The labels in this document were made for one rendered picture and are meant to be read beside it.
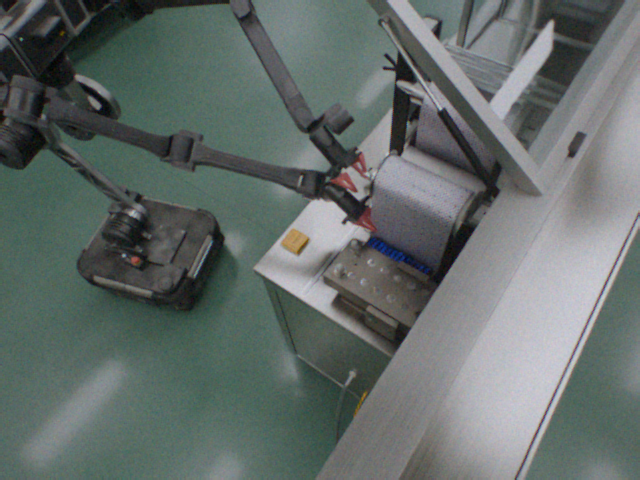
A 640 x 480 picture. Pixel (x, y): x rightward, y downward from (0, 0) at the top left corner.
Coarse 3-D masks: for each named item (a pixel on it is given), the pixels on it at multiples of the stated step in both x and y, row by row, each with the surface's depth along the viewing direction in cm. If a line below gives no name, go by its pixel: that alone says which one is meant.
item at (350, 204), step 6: (348, 192) 140; (342, 198) 139; (348, 198) 139; (354, 198) 140; (366, 198) 141; (336, 204) 141; (342, 204) 140; (348, 204) 139; (354, 204) 139; (360, 204) 140; (342, 210) 141; (348, 210) 140; (354, 210) 139; (348, 216) 140; (342, 222) 142
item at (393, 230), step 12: (372, 204) 134; (372, 216) 139; (384, 216) 135; (396, 216) 131; (384, 228) 140; (396, 228) 136; (408, 228) 132; (420, 228) 128; (384, 240) 145; (396, 240) 141; (408, 240) 137; (420, 240) 133; (432, 240) 129; (444, 240) 126; (408, 252) 142; (420, 252) 138; (432, 252) 134; (432, 264) 139
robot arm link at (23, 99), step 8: (16, 88) 118; (8, 96) 118; (16, 96) 118; (24, 96) 118; (32, 96) 119; (40, 96) 121; (8, 104) 118; (16, 104) 118; (24, 104) 118; (32, 104) 119; (40, 104) 121; (32, 112) 120; (40, 112) 122
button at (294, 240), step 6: (288, 234) 162; (294, 234) 161; (300, 234) 161; (282, 240) 160; (288, 240) 160; (294, 240) 160; (300, 240) 160; (306, 240) 161; (288, 246) 160; (294, 246) 159; (300, 246) 159
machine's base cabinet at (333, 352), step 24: (288, 312) 174; (312, 312) 155; (288, 336) 203; (312, 336) 180; (336, 336) 160; (312, 360) 211; (336, 360) 185; (360, 360) 164; (384, 360) 148; (360, 384) 191
